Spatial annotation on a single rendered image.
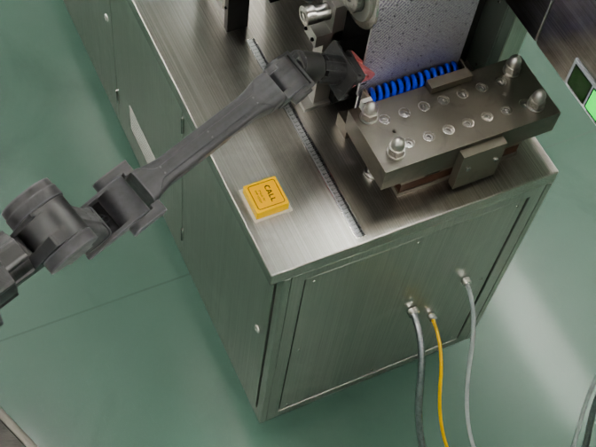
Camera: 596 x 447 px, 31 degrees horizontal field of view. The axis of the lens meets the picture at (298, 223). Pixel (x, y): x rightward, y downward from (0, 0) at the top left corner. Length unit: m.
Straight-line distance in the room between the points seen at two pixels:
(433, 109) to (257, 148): 0.36
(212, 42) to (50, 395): 1.08
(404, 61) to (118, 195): 0.68
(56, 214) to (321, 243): 0.81
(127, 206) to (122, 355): 1.23
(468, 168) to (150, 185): 0.67
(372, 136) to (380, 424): 1.06
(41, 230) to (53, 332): 1.62
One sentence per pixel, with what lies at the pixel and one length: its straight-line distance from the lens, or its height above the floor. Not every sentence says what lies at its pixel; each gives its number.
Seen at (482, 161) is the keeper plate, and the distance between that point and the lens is 2.16.
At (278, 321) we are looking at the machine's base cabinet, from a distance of 2.24.
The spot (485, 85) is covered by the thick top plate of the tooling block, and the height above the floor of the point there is 1.03.
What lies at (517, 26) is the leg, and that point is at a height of 0.88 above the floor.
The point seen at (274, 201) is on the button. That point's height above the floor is 0.92.
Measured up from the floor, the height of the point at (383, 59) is 1.10.
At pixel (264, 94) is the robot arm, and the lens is 1.89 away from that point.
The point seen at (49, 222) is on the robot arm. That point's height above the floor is 1.50.
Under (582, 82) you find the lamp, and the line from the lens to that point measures 2.06.
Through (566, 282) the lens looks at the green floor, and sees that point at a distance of 3.24.
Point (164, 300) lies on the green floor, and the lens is 3.02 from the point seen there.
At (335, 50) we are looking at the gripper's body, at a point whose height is 1.13.
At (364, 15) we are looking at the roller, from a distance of 2.00.
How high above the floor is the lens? 2.68
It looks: 58 degrees down
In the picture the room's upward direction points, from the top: 10 degrees clockwise
